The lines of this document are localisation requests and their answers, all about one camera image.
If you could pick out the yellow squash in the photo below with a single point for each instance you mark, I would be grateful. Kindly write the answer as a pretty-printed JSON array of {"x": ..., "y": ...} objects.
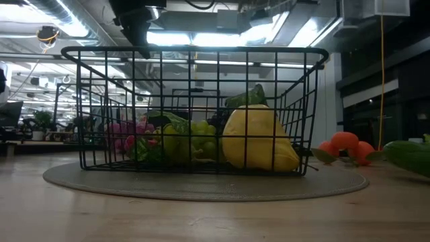
[{"x": 262, "y": 151}]

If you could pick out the potted plant in white pot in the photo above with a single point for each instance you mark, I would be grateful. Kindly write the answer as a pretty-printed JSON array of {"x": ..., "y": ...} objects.
[{"x": 42, "y": 121}]

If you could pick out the green grape bunch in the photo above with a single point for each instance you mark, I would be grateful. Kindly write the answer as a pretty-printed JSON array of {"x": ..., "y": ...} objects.
[{"x": 203, "y": 127}]

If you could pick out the purple garlic braid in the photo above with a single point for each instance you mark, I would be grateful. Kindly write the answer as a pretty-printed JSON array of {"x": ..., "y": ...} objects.
[{"x": 117, "y": 129}]

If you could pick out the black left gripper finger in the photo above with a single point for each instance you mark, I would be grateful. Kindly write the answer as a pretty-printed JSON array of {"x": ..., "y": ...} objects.
[{"x": 139, "y": 37}]

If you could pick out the dark computer monitor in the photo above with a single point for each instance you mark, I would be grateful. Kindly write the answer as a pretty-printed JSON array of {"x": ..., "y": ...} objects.
[{"x": 10, "y": 114}]

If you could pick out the green cucumber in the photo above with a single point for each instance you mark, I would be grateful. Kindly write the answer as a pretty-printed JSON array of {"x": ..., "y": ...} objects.
[{"x": 410, "y": 156}]

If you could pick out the grey round placemat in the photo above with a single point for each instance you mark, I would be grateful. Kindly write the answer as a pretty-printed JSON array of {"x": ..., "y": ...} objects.
[{"x": 201, "y": 188}]

